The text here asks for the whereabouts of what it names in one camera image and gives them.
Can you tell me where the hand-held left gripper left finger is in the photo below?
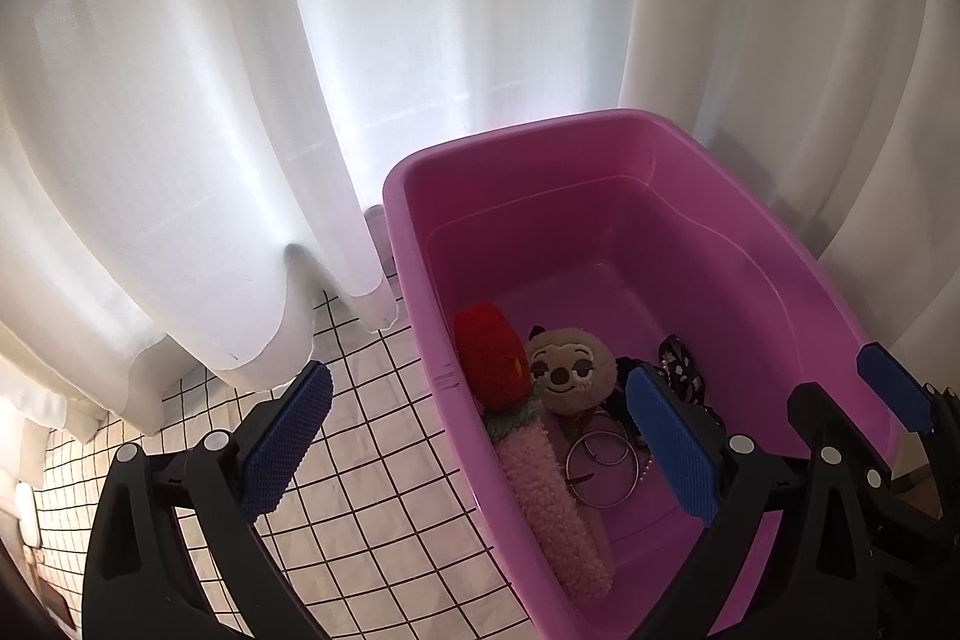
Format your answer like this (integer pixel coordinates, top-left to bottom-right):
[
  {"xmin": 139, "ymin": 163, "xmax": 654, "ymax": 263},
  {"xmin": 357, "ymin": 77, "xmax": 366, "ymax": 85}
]
[{"xmin": 81, "ymin": 361, "xmax": 335, "ymax": 640}]

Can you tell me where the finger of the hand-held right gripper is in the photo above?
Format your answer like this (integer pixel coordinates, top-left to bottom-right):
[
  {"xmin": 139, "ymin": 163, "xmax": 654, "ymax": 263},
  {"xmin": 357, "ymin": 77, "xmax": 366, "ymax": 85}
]
[
  {"xmin": 857, "ymin": 342, "xmax": 960, "ymax": 461},
  {"xmin": 786, "ymin": 381, "xmax": 897, "ymax": 498}
]

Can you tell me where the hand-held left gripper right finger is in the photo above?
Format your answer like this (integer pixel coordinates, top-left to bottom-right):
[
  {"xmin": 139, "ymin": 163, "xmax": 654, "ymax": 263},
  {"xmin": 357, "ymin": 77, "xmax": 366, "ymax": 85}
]
[{"xmin": 624, "ymin": 364, "xmax": 884, "ymax": 640}]

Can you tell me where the silver bangle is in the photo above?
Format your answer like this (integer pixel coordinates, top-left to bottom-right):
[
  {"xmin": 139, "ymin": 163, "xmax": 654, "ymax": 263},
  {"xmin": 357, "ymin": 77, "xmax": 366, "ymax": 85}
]
[{"xmin": 565, "ymin": 428, "xmax": 655, "ymax": 509}]

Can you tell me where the beige plush keychain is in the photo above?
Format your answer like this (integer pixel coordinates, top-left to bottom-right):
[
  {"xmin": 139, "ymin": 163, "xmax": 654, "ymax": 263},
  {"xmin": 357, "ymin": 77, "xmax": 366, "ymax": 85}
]
[{"xmin": 523, "ymin": 325, "xmax": 620, "ymax": 417}]

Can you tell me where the pink plastic bin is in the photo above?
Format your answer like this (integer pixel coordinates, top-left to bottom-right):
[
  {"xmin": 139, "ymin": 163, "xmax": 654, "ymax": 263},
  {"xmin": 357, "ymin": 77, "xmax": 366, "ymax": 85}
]
[{"xmin": 382, "ymin": 109, "xmax": 908, "ymax": 640}]

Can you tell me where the black white-patterned ribbon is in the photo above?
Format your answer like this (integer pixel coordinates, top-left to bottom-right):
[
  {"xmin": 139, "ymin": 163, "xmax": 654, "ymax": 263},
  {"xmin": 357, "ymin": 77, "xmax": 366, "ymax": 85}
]
[{"xmin": 656, "ymin": 334, "xmax": 725, "ymax": 425}]

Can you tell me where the white black-grid bedsheet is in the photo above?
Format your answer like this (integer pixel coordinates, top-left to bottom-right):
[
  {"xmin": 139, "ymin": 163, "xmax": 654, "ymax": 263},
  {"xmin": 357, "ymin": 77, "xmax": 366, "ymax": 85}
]
[{"xmin": 34, "ymin": 280, "xmax": 542, "ymax": 640}]

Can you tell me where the red and pink plush toy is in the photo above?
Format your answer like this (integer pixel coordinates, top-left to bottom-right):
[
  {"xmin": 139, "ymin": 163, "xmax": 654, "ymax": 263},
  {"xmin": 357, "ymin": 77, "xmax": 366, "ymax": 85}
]
[{"xmin": 454, "ymin": 302, "xmax": 616, "ymax": 601}]

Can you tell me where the small white object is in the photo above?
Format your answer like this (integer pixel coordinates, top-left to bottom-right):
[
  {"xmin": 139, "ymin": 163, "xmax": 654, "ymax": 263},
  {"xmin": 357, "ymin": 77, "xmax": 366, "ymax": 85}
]
[{"xmin": 15, "ymin": 482, "xmax": 43, "ymax": 547}]

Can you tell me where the white curtain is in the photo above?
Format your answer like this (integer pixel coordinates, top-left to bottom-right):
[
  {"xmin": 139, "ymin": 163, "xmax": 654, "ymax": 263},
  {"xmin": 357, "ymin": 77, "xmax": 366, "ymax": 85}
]
[{"xmin": 0, "ymin": 0, "xmax": 960, "ymax": 438}]

